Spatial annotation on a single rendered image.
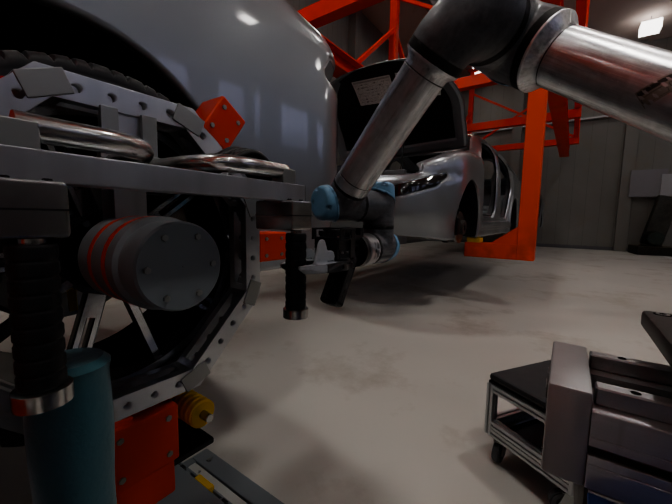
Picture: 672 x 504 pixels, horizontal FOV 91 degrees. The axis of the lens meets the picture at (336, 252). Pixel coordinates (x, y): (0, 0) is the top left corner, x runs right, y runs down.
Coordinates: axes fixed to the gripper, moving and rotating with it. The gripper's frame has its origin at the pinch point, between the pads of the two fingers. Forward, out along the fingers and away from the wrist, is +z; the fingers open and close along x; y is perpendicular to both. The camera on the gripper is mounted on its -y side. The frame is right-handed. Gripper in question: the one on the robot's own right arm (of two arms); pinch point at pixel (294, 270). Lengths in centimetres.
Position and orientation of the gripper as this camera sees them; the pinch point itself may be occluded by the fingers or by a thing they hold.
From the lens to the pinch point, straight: 57.3
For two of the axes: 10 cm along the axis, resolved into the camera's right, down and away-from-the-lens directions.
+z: -5.8, 0.7, -8.1
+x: 8.1, 0.8, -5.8
